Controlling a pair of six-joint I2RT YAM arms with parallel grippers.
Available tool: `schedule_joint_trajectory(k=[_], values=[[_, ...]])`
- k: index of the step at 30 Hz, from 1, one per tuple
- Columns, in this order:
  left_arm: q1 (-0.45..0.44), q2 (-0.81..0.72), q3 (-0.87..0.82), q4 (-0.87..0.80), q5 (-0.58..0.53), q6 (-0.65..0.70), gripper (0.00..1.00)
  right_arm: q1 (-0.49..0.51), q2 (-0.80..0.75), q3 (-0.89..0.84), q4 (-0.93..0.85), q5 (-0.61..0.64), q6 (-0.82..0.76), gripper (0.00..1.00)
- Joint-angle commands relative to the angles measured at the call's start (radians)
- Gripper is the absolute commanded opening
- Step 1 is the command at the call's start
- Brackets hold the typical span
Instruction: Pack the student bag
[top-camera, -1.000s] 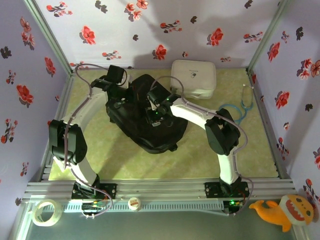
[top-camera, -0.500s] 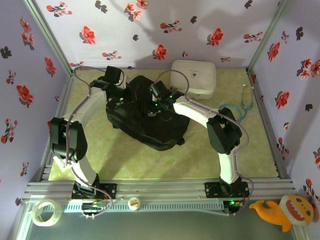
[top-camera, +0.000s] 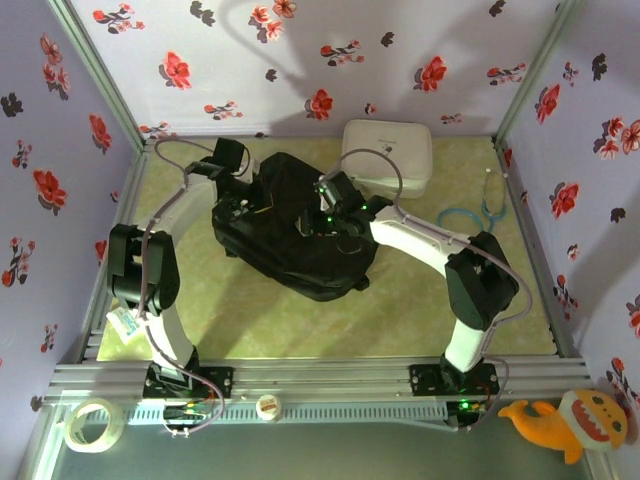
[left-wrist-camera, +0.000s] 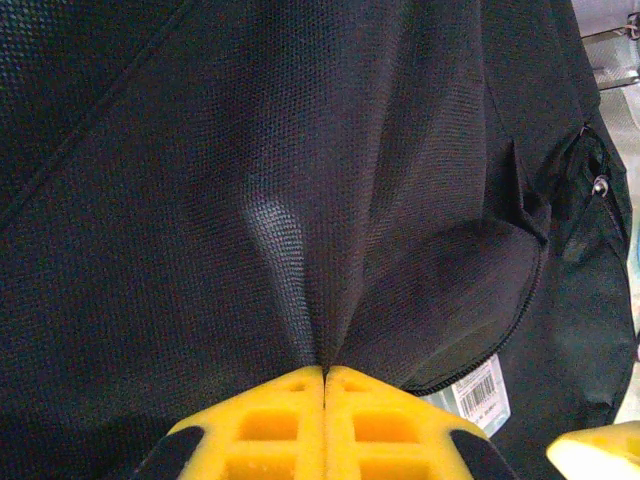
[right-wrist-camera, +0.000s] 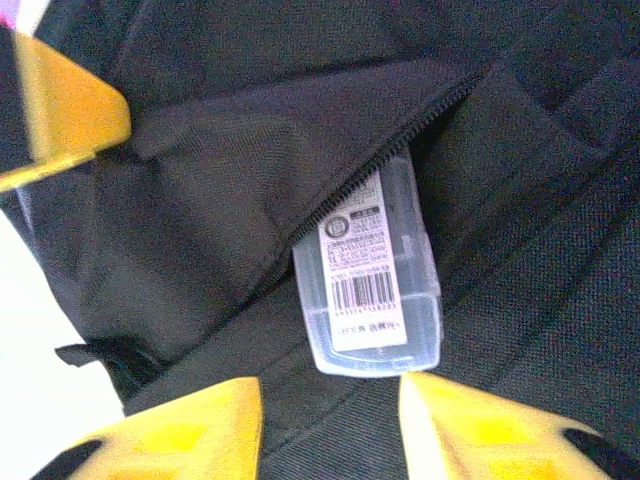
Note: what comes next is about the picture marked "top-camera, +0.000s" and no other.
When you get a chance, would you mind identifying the orange plush monster toy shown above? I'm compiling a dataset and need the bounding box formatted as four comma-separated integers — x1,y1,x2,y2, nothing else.
497,388,630,466

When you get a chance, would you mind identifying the blue stethoscope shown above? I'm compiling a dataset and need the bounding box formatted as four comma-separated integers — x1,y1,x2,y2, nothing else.
437,169,509,236

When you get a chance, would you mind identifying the black backpack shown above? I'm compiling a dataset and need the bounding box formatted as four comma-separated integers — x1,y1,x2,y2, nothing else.
209,151,379,303

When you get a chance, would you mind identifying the clear adhesive tape roll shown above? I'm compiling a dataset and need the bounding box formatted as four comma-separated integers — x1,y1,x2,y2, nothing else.
63,398,126,455

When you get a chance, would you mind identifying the white blue tissue packet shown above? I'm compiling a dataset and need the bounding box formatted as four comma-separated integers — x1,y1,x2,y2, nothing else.
106,307,141,345

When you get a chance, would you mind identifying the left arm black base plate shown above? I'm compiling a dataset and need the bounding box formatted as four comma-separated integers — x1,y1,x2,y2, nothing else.
143,364,235,400

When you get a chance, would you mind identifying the grey slotted cable duct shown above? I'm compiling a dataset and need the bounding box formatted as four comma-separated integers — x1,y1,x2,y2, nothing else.
119,402,449,427

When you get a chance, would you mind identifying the green marbled table mat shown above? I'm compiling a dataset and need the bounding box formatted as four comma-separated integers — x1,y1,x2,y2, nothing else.
97,135,559,361

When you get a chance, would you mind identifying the aluminium frame post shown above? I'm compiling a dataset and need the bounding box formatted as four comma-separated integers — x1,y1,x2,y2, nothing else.
45,0,154,149
493,0,585,144

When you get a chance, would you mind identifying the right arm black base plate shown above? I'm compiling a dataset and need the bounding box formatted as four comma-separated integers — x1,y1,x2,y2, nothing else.
408,363,500,399

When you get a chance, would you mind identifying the small white tape roll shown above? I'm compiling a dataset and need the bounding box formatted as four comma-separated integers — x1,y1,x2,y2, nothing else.
254,393,283,424

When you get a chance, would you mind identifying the white medical case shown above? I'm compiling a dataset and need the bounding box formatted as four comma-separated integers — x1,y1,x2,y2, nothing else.
341,118,434,200

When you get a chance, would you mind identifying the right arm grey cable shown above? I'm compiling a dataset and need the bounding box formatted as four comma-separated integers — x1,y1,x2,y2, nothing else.
324,148,534,434

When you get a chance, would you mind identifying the aluminium frame rail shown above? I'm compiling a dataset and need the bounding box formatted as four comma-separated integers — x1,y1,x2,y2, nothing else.
42,357,599,407

